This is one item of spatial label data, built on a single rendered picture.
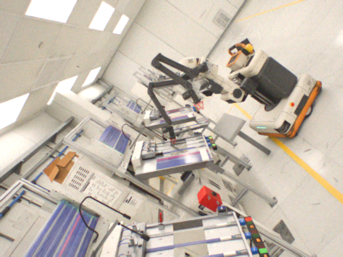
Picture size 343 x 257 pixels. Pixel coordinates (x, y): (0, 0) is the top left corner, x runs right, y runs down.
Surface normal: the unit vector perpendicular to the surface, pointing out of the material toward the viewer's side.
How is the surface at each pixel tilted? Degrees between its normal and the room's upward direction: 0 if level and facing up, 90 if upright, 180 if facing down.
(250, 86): 90
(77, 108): 90
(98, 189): 90
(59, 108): 90
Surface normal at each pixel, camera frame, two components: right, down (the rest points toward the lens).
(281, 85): 0.21, 0.02
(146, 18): 0.02, 0.31
